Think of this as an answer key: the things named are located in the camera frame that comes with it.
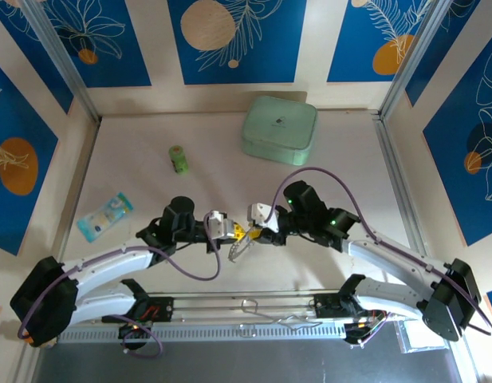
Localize green cylindrical roll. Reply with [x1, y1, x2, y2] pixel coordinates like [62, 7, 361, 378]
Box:
[167, 144, 191, 176]

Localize steel guide rods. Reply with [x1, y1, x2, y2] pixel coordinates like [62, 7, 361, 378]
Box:
[148, 292, 342, 321]

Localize blue wet wipes packet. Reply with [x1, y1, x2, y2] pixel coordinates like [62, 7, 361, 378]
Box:
[76, 191, 135, 243]

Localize mint green lidded box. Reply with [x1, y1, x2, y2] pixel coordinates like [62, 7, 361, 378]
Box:
[240, 95, 319, 167]

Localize grey metal sheet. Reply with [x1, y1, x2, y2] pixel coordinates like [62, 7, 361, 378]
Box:
[30, 342, 468, 383]

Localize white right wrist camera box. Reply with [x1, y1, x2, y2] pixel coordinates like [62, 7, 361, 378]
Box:
[247, 202, 281, 234]

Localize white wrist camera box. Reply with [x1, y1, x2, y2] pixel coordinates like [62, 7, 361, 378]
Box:
[247, 202, 281, 234]
[207, 210, 231, 240]

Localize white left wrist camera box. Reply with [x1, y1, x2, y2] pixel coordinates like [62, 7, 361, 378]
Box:
[207, 210, 231, 240]

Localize bent metal wire hook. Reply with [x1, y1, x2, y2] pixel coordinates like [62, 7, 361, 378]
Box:
[238, 298, 325, 338]

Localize aluminium table edge rail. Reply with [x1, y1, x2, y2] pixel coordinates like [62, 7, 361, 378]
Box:
[53, 117, 101, 272]
[371, 111, 434, 267]

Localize slotted silver base rail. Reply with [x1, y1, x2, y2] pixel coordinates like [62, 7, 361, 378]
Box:
[56, 320, 352, 343]

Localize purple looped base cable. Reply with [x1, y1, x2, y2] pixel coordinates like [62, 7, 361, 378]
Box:
[120, 314, 164, 358]

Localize coloured base wire bundle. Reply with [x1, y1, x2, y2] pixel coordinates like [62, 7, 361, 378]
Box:
[346, 311, 391, 349]

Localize silver metal bracket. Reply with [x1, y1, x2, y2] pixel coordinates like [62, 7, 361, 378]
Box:
[395, 320, 448, 355]

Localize aluminium frame post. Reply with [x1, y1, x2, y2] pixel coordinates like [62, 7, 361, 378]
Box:
[20, 0, 103, 123]
[378, 0, 459, 120]

